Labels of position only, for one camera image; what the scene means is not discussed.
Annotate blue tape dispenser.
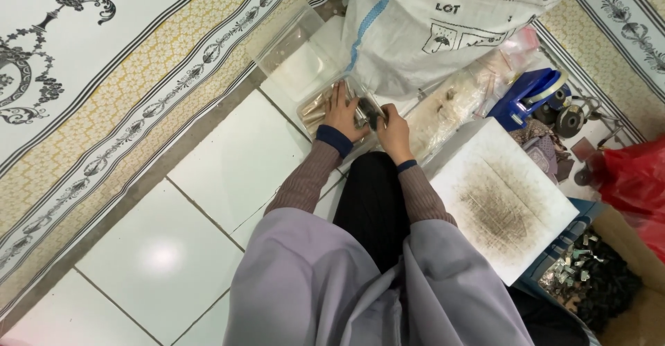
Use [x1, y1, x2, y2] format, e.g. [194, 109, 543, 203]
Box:
[486, 68, 572, 133]

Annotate heap of small zip bags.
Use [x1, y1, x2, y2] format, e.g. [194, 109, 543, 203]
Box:
[475, 25, 542, 119]

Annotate brown cardboard box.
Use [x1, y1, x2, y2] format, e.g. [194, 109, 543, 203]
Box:
[589, 206, 665, 346]

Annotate white and gold ornate mat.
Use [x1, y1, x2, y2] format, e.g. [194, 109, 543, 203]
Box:
[532, 0, 665, 144]
[0, 0, 354, 323]

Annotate small dark hair bundle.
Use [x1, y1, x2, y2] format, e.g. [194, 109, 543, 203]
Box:
[358, 97, 387, 131]

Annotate person's lavender garment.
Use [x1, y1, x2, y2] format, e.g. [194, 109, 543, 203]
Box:
[222, 207, 536, 346]

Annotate person's right hand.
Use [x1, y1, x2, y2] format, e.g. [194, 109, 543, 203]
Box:
[375, 103, 417, 166]

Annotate clear bag of beige packets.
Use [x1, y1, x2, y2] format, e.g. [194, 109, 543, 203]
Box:
[404, 65, 494, 164]

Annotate heap of grey round discs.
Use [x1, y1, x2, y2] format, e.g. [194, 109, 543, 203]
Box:
[532, 87, 603, 140]

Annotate heap of dark and mirror pieces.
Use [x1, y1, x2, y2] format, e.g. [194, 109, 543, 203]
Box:
[538, 227, 643, 334]

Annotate white woven sack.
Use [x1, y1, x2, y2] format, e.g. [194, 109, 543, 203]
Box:
[340, 0, 587, 98]

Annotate blue plastic crate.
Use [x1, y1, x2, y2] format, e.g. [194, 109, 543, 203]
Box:
[512, 196, 609, 305]

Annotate pile of tan strips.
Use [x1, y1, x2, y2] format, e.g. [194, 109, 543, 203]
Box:
[300, 92, 333, 135]

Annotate red plastic bag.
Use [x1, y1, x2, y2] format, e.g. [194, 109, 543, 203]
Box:
[595, 134, 665, 264]

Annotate patterned purple cloth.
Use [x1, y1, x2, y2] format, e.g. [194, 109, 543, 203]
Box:
[509, 118, 576, 183]

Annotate person's left hand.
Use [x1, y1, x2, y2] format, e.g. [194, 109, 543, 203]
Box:
[321, 80, 371, 143]

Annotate white stained foam board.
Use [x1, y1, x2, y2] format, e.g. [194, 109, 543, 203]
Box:
[429, 117, 580, 286]

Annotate clear plastic tray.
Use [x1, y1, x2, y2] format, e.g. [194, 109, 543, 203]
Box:
[295, 75, 389, 153]

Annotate person's black trousers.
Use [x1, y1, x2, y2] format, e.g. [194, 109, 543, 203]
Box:
[332, 151, 412, 275]

